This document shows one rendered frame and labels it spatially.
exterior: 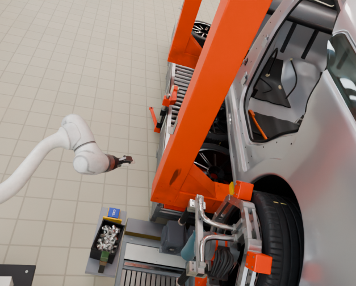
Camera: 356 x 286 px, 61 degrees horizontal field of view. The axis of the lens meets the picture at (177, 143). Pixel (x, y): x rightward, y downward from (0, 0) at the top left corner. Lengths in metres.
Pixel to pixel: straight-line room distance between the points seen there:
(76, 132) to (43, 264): 1.28
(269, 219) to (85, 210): 1.59
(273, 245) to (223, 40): 0.90
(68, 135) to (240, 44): 0.81
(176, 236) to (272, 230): 0.86
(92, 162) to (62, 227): 1.30
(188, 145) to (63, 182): 1.40
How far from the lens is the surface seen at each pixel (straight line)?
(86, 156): 1.28
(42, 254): 2.44
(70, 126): 1.36
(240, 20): 1.30
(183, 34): 3.42
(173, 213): 2.39
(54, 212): 2.59
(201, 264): 1.41
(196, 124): 1.56
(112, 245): 1.84
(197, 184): 1.94
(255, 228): 1.48
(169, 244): 2.12
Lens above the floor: 2.21
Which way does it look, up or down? 42 degrees down
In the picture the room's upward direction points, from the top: 22 degrees clockwise
